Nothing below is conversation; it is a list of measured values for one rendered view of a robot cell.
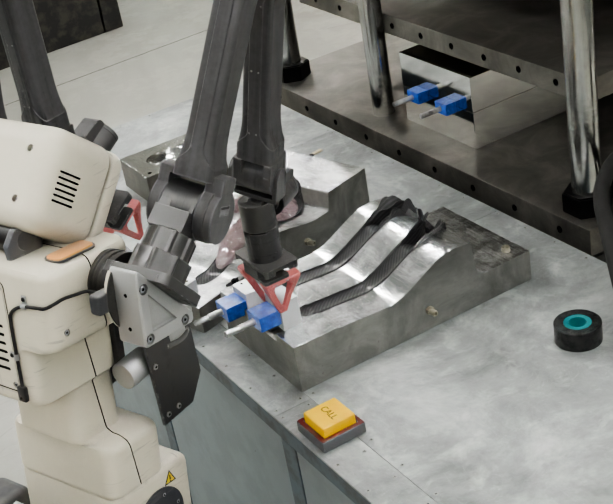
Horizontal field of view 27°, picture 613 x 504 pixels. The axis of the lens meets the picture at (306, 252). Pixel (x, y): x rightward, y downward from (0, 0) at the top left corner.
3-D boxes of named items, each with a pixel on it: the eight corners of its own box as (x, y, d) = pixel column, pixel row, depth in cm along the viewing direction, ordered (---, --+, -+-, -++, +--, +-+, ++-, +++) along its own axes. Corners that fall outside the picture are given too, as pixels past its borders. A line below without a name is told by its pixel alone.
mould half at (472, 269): (302, 392, 210) (288, 325, 203) (228, 332, 230) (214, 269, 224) (531, 279, 229) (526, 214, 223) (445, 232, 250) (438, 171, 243)
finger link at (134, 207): (130, 218, 231) (104, 187, 225) (159, 224, 227) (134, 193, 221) (112, 248, 229) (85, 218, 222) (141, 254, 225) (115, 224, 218)
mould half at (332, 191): (204, 333, 231) (192, 282, 226) (113, 300, 247) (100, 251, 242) (372, 214, 262) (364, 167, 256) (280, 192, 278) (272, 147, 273)
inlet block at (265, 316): (236, 354, 206) (230, 327, 204) (221, 342, 210) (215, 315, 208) (302, 322, 212) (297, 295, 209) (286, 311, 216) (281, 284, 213)
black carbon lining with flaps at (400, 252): (307, 329, 213) (298, 282, 209) (261, 295, 226) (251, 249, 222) (468, 253, 227) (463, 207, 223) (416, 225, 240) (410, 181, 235)
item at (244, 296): (203, 342, 216) (197, 316, 214) (190, 331, 220) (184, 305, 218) (268, 313, 221) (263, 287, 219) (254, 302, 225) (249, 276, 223)
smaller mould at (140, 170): (153, 205, 282) (146, 177, 279) (126, 185, 294) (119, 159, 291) (229, 174, 290) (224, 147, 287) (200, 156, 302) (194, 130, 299)
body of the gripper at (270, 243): (268, 246, 212) (260, 208, 208) (300, 268, 204) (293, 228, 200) (235, 261, 209) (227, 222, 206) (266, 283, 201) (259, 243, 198)
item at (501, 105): (476, 149, 284) (469, 78, 276) (407, 119, 306) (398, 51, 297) (638, 79, 304) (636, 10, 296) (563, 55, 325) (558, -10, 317)
